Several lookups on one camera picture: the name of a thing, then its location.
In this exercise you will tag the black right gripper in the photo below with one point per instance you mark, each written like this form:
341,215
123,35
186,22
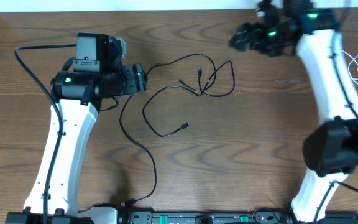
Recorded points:
242,32

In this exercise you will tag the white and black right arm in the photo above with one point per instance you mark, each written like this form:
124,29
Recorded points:
331,151

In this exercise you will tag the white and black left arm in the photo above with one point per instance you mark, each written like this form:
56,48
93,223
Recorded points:
76,94

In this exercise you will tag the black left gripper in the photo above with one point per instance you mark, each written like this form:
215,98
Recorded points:
138,78

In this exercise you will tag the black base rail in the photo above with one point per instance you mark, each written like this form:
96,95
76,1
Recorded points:
260,215

